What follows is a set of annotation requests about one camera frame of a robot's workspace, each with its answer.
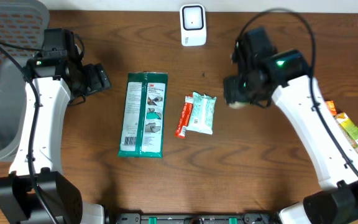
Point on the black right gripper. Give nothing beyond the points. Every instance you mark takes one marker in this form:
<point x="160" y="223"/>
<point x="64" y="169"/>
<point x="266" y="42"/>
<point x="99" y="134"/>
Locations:
<point x="235" y="91"/>

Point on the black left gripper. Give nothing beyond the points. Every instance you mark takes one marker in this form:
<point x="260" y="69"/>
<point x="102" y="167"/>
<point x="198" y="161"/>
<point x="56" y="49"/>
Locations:
<point x="100" y="81"/>

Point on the green lid spice jar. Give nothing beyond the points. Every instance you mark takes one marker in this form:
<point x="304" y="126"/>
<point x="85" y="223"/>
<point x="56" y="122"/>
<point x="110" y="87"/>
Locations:
<point x="238" y="105"/>

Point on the white teal snack packet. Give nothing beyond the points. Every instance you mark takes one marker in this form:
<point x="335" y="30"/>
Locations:
<point x="202" y="114"/>

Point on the green white barcode packet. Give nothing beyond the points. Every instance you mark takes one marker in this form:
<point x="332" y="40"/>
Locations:
<point x="143" y="120"/>

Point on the orange tissue packet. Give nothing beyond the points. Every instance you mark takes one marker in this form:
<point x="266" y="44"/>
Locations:
<point x="331" y="107"/>

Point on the red white snack packet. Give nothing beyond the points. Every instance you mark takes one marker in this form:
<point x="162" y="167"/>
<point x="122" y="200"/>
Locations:
<point x="184" y="117"/>

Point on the green juice carton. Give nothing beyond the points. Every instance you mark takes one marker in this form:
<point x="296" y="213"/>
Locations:
<point x="349" y="128"/>

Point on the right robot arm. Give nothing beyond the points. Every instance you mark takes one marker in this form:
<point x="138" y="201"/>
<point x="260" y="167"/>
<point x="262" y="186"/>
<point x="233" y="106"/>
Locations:
<point x="284" y="79"/>

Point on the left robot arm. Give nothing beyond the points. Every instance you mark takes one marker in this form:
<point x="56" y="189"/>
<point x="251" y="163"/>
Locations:
<point x="35" y="190"/>

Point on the white barcode scanner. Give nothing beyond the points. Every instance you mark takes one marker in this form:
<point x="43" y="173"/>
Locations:
<point x="193" y="25"/>

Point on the grey plastic mesh basket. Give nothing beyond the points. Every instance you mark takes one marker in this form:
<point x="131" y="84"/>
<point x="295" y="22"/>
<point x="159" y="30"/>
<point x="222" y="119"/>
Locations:
<point x="22" y="25"/>

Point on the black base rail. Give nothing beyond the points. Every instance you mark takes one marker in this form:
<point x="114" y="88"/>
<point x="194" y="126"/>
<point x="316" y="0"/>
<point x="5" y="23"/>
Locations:
<point x="246" y="218"/>

